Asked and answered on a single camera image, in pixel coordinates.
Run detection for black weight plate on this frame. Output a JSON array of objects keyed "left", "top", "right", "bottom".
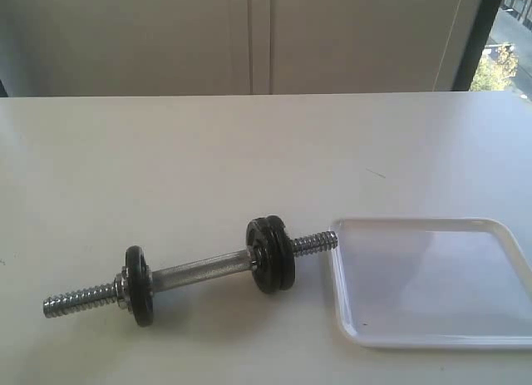
[
  {"left": 246, "top": 218, "right": 281, "bottom": 294},
  {"left": 125, "top": 245, "right": 154, "bottom": 328},
  {"left": 266, "top": 215, "right": 295, "bottom": 291}
]

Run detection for chrome threaded dumbbell bar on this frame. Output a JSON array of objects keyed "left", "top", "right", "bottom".
[{"left": 42, "top": 230, "right": 338, "bottom": 318}]

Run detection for chrome collar nut right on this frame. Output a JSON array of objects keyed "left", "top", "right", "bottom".
[{"left": 247, "top": 245, "right": 262, "bottom": 271}]

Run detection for chrome collar nut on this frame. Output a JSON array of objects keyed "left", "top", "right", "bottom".
[
  {"left": 247, "top": 245, "right": 262, "bottom": 271},
  {"left": 114, "top": 271, "right": 131, "bottom": 311}
]

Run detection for white plastic tray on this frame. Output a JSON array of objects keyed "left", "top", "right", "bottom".
[{"left": 329, "top": 218, "right": 531, "bottom": 350}]

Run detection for chrome collar nut left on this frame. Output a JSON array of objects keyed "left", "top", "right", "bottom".
[{"left": 114, "top": 271, "right": 131, "bottom": 311}]

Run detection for black window frame post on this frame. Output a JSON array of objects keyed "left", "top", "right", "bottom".
[{"left": 451, "top": 0, "right": 502, "bottom": 91}]

